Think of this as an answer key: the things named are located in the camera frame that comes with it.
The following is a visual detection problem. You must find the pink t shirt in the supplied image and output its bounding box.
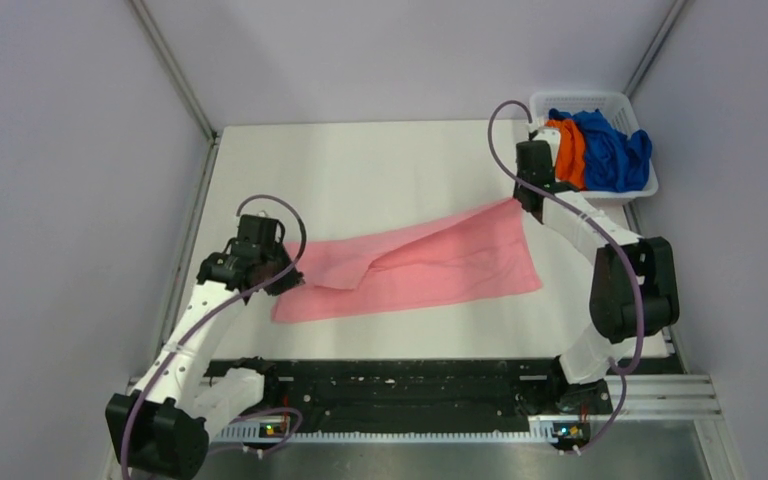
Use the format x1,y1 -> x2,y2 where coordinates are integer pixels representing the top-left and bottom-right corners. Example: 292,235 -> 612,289
271,199 -> 542,324

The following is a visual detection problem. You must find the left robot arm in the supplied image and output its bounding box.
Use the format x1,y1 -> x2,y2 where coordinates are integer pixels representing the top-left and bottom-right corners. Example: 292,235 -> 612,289
105,214 -> 304,479

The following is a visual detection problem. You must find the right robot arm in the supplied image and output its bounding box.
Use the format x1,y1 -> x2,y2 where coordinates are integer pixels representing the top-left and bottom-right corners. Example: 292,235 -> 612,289
514,140 -> 680,412

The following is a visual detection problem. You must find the orange t shirt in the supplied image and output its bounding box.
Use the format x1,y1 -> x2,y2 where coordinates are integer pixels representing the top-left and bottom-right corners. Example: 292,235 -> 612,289
546,119 -> 586,190

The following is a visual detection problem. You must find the blue t shirt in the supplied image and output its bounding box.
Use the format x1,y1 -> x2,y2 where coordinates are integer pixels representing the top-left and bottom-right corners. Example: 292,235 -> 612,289
546,108 -> 653,193

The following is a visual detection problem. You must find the white plastic laundry basket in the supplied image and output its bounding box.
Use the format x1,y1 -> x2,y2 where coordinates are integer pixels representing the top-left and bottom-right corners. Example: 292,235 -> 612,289
528,90 -> 659,206

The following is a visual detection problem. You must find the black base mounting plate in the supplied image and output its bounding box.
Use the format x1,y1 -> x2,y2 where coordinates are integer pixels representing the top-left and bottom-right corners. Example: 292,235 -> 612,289
205,357 -> 683,436

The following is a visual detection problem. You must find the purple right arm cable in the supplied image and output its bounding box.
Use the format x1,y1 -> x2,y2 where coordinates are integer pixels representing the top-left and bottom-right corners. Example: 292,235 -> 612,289
487,99 -> 647,458

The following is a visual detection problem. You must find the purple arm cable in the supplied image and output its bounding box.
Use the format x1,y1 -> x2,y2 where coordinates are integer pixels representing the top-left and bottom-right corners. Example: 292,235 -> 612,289
487,99 -> 647,458
119,194 -> 308,480

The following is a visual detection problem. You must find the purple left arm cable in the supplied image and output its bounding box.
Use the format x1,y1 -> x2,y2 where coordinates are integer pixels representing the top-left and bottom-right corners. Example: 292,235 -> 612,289
119,194 -> 308,480

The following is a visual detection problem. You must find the left aluminium corner post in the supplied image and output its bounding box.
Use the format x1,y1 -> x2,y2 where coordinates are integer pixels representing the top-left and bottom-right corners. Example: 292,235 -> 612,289
125,0 -> 218,142

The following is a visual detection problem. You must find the aluminium corner post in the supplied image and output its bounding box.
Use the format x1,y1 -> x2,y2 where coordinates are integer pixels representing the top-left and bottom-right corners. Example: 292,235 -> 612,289
125,0 -> 218,142
623,0 -> 692,99

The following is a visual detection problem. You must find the right aluminium corner post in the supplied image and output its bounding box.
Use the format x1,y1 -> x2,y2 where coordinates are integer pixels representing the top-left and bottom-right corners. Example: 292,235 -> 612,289
623,0 -> 692,99

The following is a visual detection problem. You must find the aluminium frame rail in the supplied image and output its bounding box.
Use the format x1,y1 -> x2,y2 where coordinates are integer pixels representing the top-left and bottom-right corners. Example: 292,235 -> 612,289
619,374 -> 722,421

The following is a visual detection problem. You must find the white slotted cable duct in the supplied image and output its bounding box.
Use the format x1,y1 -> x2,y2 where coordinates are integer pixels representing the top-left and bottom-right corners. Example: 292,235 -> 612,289
212,416 -> 590,446

